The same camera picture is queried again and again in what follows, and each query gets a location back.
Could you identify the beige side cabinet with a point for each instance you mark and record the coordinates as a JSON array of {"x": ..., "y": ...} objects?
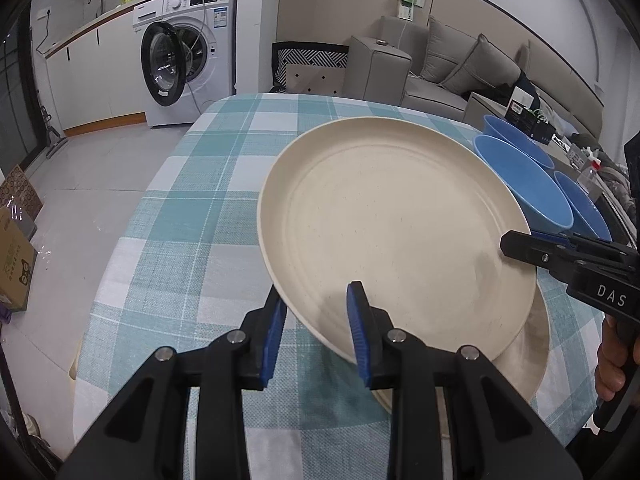
[{"x": 485, "y": 107}]

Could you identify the purple bag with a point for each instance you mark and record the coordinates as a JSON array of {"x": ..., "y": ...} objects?
[{"x": 4, "y": 316}]

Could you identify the black patterned bag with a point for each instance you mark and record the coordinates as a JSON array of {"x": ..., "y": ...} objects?
[{"x": 300, "y": 55}]

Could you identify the white wall power strip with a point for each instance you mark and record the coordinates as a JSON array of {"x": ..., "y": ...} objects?
[{"x": 405, "y": 10}]

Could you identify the large blue bowl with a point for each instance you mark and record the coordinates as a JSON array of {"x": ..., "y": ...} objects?
[{"x": 525, "y": 180}]

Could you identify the metal faucet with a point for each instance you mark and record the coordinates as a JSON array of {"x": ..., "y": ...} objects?
[{"x": 101, "y": 7}]

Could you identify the beige plate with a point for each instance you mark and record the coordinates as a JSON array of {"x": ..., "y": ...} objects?
[
  {"x": 525, "y": 360},
  {"x": 390, "y": 220}
]

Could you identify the grey cushion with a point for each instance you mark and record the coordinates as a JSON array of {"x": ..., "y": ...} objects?
[
  {"x": 480, "y": 67},
  {"x": 445, "y": 50}
]

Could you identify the cardboard box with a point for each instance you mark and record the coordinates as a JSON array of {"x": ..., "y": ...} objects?
[{"x": 15, "y": 260}]

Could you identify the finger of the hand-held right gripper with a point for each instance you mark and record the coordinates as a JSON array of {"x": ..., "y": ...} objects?
[
  {"x": 525, "y": 247},
  {"x": 555, "y": 238}
]

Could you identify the white washing machine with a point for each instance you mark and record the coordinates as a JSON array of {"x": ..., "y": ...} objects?
[{"x": 220, "y": 85}]

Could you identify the dark glass door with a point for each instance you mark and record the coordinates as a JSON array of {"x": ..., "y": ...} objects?
[{"x": 15, "y": 110}]

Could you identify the teal checked tablecloth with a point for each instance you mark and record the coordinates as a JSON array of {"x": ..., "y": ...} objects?
[{"x": 200, "y": 210}]

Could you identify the small white box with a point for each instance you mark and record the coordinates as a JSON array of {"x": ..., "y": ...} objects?
[{"x": 523, "y": 96}]

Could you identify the person's right hand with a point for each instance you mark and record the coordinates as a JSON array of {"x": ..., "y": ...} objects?
[{"x": 610, "y": 360}]

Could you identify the clear plastic bottle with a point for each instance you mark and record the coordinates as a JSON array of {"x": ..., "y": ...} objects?
[{"x": 589, "y": 175}]

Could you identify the white lower cabinets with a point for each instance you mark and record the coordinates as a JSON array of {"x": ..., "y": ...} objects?
[{"x": 100, "y": 85}]

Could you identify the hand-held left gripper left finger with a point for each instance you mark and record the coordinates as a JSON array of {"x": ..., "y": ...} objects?
[{"x": 272, "y": 340}]

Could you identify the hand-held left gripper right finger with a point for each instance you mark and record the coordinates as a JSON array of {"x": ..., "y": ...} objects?
[{"x": 359, "y": 335}]

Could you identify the black box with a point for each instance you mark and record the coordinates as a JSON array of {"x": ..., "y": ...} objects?
[{"x": 540, "y": 130}]

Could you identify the beige diamond-print bag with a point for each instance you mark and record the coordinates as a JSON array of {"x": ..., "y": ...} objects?
[{"x": 320, "y": 80}]

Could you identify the stick vacuum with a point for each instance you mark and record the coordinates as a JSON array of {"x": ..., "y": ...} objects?
[{"x": 55, "y": 145}]

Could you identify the grey sofa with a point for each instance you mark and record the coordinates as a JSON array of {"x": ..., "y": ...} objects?
[{"x": 380, "y": 70}]

